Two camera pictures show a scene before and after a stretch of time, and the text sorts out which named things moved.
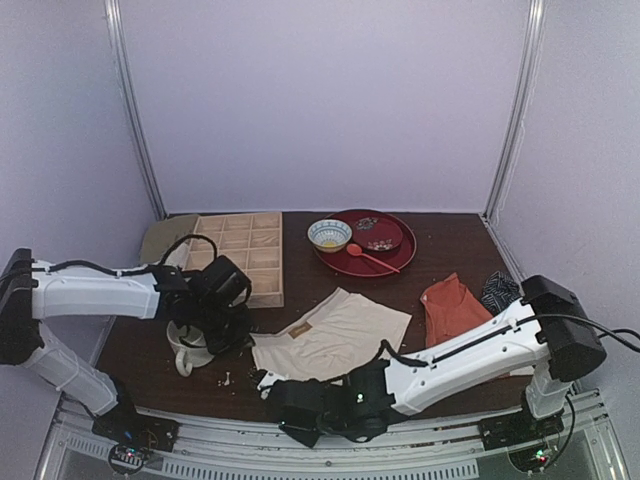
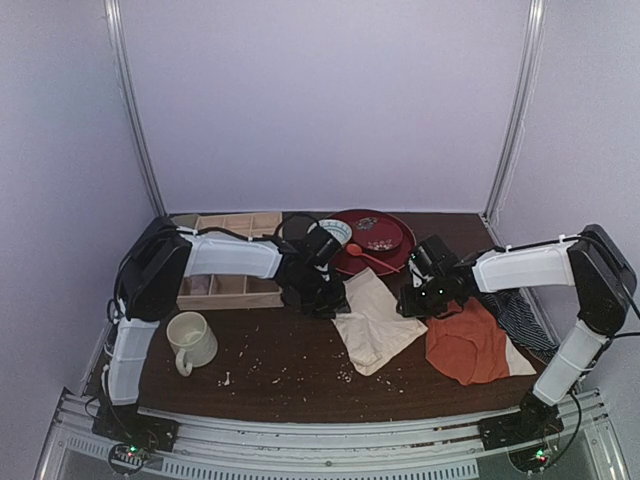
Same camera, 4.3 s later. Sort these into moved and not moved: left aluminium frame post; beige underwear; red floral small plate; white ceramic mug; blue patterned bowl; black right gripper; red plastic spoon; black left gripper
Moved: black left gripper; beige underwear; black right gripper
Not moved: red floral small plate; red plastic spoon; white ceramic mug; blue patterned bowl; left aluminium frame post
